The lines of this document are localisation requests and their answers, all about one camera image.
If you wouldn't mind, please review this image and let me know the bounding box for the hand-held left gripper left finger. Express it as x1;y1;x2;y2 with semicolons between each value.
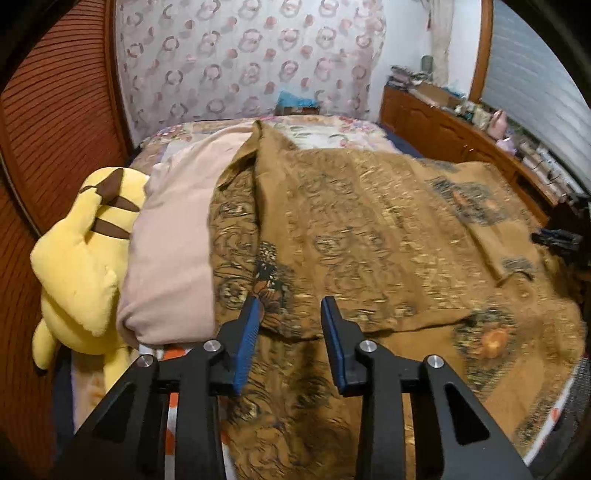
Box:
53;295;265;480

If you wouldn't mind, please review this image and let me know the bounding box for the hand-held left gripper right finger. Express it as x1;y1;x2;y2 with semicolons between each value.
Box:
321;296;536;480

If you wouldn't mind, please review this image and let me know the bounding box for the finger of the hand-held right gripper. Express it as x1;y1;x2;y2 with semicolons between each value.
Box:
531;228;584;253

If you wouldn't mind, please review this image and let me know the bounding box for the brown patterned garment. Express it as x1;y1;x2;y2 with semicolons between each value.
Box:
208;120;585;480

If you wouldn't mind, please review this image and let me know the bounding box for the orange print white bedsheet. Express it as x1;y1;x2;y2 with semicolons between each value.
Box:
71;342;232;467

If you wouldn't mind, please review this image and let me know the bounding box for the pink bottle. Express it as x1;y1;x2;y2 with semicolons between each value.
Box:
489;109;509;139

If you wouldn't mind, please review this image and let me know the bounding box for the beige pillow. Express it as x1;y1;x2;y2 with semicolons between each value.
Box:
116;129;259;347

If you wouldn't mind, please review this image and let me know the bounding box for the group of toiletry bottles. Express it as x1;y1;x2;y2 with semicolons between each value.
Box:
455;99;490;123

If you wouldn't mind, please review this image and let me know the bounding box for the wooden sideboard cabinet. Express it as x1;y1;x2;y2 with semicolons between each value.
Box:
381;85;561;227

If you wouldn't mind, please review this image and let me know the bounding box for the yellow plush toy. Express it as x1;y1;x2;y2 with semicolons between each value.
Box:
30;167;151;398

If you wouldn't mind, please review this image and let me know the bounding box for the dark blue bedsheet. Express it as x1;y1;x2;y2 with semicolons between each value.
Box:
379;129;426;160

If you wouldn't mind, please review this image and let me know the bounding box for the floral bed blanket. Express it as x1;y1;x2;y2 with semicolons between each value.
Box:
129;115;393;171

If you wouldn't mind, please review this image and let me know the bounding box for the stack of folded cloths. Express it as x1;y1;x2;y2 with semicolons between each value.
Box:
388;65;423;88

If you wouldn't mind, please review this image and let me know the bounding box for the beige tied window curtain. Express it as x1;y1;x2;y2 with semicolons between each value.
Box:
427;0;455;86

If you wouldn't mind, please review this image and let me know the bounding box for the blue cloth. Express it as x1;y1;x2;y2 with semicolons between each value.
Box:
277;91;319;108

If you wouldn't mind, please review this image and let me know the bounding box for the circle patterned sheer curtain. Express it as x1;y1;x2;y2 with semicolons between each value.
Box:
113;0;389;144

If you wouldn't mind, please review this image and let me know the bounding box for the wooden louvred wardrobe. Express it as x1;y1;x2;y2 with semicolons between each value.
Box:
0;0;134;462

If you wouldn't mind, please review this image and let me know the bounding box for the wooden window frame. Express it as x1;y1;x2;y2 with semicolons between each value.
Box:
466;0;496;103

